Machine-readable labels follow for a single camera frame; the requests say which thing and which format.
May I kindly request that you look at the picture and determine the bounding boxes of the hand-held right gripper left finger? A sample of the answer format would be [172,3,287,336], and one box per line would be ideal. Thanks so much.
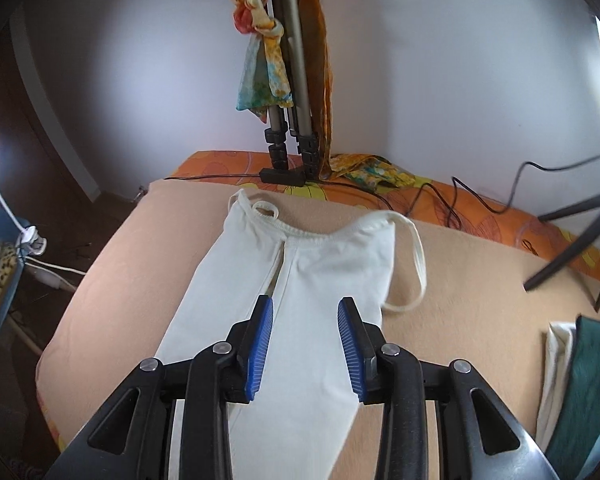
[44,295,274,480]

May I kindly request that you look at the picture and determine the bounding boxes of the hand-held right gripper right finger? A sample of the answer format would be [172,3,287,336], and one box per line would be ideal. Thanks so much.
[337,297,562,480]

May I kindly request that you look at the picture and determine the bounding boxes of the white pants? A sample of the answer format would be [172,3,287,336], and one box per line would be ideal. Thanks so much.
[156,190,426,480]

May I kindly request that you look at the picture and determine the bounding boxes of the yellow green patterned cloth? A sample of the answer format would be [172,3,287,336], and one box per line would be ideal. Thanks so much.
[330,154,416,195]

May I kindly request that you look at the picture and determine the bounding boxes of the orange patterned bedsheet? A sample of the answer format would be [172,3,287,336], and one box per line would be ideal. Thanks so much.
[170,150,600,288]

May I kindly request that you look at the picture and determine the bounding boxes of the white folded cloth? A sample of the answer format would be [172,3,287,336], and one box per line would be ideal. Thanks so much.
[536,323,577,447]

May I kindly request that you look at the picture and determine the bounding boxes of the green folded cloth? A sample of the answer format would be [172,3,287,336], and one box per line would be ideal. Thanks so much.
[545,315,600,480]

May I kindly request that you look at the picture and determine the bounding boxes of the black tripod legs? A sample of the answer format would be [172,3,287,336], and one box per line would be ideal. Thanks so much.
[524,191,600,311]

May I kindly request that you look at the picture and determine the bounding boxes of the orange hanging cloth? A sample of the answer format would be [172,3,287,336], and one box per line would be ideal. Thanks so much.
[298,0,335,181]

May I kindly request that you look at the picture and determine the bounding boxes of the colourful tie-dye scarf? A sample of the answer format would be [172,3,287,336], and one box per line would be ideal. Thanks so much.
[230,0,294,122]

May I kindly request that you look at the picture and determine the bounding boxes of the black cable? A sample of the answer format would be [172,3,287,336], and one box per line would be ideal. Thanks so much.
[164,161,600,226]

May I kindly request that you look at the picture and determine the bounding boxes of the grey camera tripod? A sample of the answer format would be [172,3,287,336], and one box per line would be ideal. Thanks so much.
[260,0,321,183]

